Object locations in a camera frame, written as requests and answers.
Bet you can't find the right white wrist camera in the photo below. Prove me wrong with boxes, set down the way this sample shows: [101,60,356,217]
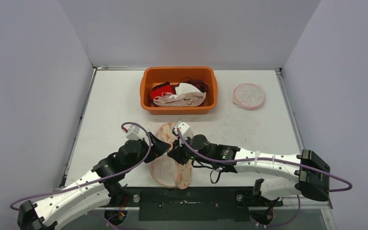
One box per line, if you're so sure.
[172,121,192,138]

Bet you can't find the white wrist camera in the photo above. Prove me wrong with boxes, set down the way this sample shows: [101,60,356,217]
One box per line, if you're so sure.
[123,125,145,140]
[172,121,192,138]

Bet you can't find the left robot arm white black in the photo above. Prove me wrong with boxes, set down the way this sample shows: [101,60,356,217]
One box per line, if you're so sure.
[17,133,171,230]

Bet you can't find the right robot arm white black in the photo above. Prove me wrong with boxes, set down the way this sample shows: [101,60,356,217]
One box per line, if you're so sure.
[167,134,331,206]

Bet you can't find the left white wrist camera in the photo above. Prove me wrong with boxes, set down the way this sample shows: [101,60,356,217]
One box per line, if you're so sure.
[123,125,145,140]

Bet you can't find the white mesh laundry bag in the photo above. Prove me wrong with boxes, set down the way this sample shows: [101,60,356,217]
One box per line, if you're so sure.
[232,83,265,110]

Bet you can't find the white bra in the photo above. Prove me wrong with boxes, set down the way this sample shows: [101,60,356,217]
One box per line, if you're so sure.
[175,82,201,95]

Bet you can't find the beige pink bra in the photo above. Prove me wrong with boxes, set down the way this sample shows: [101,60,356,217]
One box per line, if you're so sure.
[153,92,207,107]

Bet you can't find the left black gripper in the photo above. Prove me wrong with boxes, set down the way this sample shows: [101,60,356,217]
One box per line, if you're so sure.
[125,132,171,173]

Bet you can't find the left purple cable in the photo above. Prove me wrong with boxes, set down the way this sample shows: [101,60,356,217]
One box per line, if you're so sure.
[10,122,153,230]

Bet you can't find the purple cable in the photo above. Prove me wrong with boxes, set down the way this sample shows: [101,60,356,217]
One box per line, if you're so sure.
[176,128,354,229]
[10,122,153,230]

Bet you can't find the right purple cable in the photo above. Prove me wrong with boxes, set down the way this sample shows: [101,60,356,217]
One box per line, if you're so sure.
[176,128,354,229]

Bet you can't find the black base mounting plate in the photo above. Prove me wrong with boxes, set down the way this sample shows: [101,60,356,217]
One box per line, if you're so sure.
[101,186,283,225]

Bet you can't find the floral padded bra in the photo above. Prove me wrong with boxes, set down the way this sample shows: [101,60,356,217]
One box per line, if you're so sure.
[149,123,193,189]

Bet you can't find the orange plastic tub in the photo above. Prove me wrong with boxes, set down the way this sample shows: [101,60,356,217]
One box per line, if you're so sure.
[139,66,219,115]

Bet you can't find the red bra black straps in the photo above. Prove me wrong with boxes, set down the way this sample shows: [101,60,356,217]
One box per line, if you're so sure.
[149,81,175,102]

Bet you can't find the dark red bra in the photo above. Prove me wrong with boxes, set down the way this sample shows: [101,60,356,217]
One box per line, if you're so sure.
[189,79,208,92]

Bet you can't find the aluminium front rail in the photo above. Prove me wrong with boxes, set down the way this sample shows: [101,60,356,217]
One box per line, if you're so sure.
[47,186,332,210]

